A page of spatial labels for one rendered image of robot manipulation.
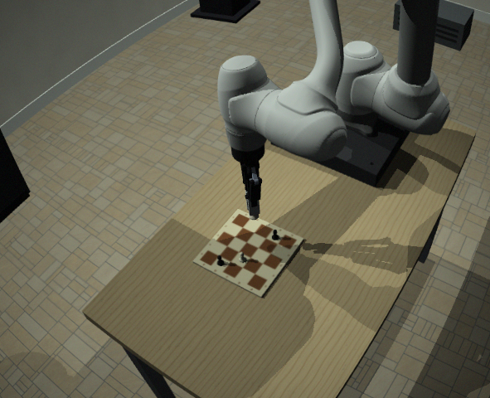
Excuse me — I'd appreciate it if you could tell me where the brown and cream chessboard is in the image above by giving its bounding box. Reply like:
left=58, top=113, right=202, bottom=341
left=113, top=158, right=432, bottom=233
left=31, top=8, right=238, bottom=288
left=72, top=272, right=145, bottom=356
left=192, top=209, right=304, bottom=298

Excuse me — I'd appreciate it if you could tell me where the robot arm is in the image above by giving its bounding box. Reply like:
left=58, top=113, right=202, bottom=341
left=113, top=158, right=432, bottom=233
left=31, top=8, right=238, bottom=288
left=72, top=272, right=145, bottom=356
left=217, top=0, right=450, bottom=161

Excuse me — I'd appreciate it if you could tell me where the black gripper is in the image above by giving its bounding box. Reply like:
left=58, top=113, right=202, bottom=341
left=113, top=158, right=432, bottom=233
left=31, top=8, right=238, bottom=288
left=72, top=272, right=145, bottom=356
left=231, top=145, right=264, bottom=216

